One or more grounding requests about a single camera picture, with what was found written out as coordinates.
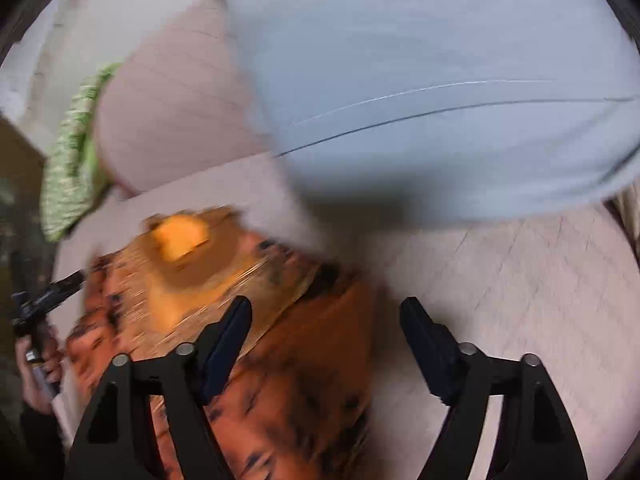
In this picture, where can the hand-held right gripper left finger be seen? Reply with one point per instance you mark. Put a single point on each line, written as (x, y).
(224, 355)

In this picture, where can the green patterned cloth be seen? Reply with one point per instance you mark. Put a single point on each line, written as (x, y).
(72, 160)

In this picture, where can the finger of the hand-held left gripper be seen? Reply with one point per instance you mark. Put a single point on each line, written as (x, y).
(67, 281)

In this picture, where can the pink pillow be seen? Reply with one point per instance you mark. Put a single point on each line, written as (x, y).
(175, 110)

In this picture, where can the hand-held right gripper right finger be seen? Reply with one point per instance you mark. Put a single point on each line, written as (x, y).
(430, 355)

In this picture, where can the light blue cloth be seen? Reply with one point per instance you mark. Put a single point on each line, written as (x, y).
(425, 90)

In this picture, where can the orange tiger print garment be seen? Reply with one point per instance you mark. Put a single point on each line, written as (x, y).
(295, 370)

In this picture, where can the pink bed sheet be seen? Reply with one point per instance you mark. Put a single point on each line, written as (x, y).
(525, 285)

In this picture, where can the person's left hand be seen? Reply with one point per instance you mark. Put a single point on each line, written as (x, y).
(42, 375)

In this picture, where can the person's left forearm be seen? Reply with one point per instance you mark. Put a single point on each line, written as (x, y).
(42, 445)

